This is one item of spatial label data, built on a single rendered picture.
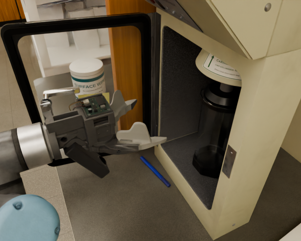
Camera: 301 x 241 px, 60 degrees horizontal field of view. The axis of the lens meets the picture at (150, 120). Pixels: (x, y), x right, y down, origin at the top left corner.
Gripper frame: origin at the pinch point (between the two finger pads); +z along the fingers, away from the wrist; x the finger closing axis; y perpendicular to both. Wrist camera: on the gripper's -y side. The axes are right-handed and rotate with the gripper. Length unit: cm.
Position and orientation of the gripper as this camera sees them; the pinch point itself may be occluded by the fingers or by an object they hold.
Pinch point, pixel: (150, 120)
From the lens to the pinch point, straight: 55.0
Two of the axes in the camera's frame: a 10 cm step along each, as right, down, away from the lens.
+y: 0.0, -7.9, -6.2
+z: 9.0, -2.7, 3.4
